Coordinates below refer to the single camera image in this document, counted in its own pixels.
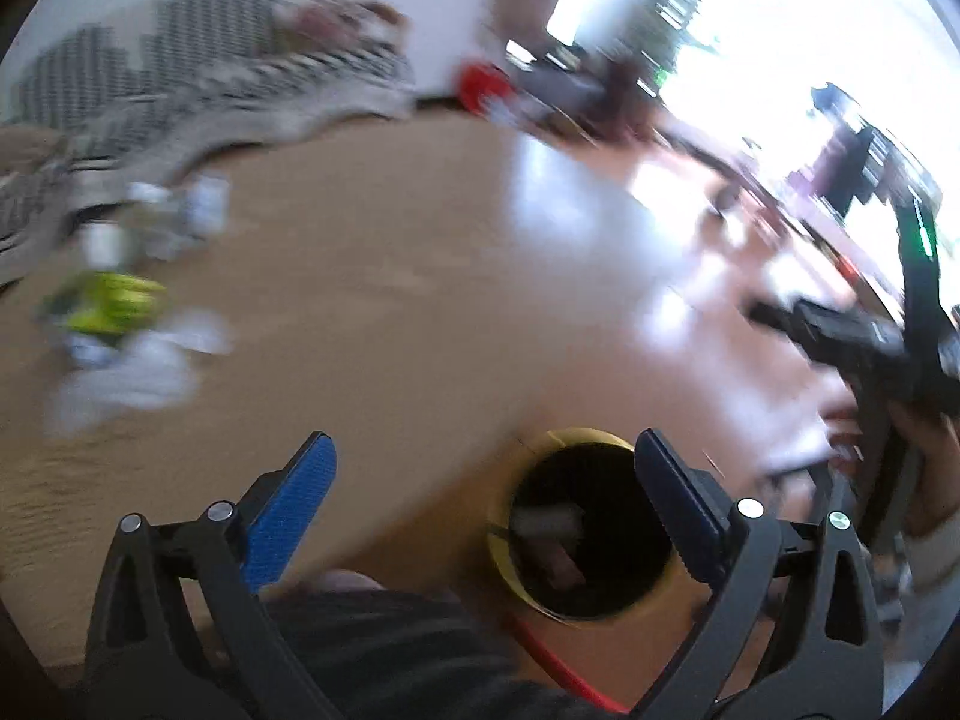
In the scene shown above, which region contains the black equipment stand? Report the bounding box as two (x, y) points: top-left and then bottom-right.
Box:
(810, 81), (940, 220)

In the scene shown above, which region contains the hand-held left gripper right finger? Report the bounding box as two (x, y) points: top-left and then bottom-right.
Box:
(630, 427), (886, 720)

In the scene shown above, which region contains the pink wrapper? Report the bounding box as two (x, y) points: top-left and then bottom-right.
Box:
(536, 544), (590, 590)

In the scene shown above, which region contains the person's right hand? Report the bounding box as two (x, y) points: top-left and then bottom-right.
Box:
(821, 390), (960, 541)

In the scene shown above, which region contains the yellow-green snack packet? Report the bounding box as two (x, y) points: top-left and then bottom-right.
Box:
(41, 270), (170, 342)

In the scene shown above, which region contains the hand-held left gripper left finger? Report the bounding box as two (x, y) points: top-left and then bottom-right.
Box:
(84, 431), (346, 720)

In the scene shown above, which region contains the black-and-white striped blanket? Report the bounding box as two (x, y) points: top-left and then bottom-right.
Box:
(0, 45), (417, 282)

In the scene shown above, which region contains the person's right forearm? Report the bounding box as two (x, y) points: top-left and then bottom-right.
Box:
(896, 514), (960, 605)

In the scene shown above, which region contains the striped sofa back cover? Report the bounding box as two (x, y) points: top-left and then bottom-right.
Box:
(13, 0), (338, 128)

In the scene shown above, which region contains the black bin with gold rim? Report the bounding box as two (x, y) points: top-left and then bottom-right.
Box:
(486, 427), (676, 622)

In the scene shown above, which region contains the white cup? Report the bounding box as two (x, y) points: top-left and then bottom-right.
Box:
(180, 174), (232, 233)

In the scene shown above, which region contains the red plastic item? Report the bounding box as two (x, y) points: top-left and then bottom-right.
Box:
(457, 61), (516, 115)

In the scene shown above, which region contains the small white container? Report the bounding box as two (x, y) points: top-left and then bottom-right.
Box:
(81, 221), (125, 269)

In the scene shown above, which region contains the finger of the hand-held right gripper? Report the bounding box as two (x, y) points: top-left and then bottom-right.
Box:
(746, 298), (852, 365)

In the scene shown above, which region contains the green potted plant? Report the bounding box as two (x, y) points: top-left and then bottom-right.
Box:
(604, 0), (717, 95)

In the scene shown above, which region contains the red cable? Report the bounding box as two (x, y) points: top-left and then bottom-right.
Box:
(510, 611), (631, 713)

